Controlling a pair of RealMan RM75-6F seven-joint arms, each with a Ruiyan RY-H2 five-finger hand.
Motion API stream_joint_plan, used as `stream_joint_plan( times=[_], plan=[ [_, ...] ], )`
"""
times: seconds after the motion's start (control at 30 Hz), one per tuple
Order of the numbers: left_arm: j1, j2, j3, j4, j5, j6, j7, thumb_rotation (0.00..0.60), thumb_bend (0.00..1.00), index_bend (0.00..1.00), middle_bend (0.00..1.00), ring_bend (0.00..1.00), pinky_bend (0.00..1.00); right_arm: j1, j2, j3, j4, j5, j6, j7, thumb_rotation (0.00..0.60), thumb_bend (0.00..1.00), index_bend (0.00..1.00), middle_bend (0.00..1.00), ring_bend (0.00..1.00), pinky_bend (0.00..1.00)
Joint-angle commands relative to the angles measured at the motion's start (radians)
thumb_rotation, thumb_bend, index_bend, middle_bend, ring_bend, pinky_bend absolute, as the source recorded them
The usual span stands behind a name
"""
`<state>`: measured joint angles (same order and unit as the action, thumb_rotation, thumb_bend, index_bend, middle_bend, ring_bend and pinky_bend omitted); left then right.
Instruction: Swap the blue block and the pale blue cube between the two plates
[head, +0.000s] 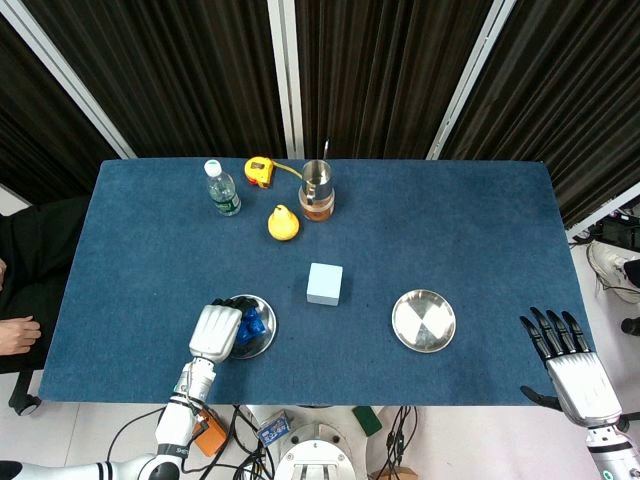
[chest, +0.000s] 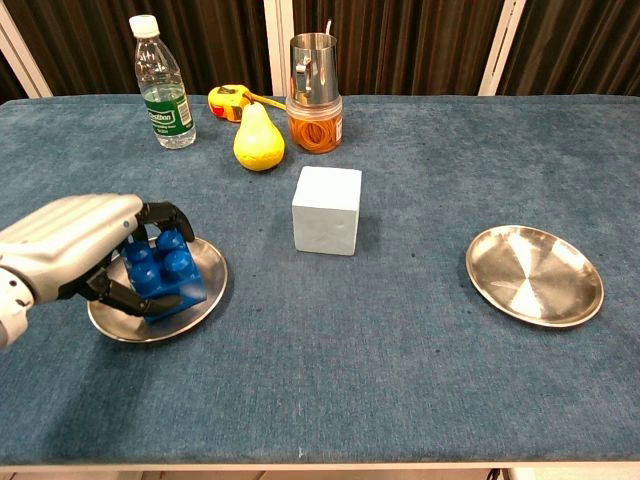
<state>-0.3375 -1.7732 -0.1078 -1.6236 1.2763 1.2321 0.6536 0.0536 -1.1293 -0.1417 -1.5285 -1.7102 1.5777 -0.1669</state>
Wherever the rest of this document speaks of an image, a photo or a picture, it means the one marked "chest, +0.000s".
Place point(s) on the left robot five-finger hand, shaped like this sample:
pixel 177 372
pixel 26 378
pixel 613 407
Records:
pixel 65 235

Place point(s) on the blue studded building block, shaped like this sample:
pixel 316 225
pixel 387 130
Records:
pixel 167 275

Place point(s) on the light blue cube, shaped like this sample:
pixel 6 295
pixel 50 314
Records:
pixel 327 215

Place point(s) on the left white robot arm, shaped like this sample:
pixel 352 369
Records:
pixel 12 310

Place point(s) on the round metal plate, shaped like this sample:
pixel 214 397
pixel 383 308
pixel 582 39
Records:
pixel 210 280
pixel 535 275

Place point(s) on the black pleated curtain panel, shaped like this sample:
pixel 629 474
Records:
pixel 90 45
pixel 10 87
pixel 410 45
pixel 580 45

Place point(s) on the clear plastic water bottle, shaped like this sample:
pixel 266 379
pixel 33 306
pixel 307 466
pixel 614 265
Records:
pixel 167 105

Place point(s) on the yellow tape measure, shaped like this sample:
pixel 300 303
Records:
pixel 225 102

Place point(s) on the yellow toy pear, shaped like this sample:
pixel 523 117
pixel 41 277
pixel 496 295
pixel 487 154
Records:
pixel 259 142

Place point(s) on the clear jar of rubber bands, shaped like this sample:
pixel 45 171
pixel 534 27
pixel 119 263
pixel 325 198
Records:
pixel 315 130

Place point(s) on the stainless steel cup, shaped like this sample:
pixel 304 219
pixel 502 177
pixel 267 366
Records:
pixel 315 70

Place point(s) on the blue table cloth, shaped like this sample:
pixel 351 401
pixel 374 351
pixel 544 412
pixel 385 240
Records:
pixel 350 350

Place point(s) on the white frame post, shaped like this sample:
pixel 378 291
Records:
pixel 279 50
pixel 27 60
pixel 502 50

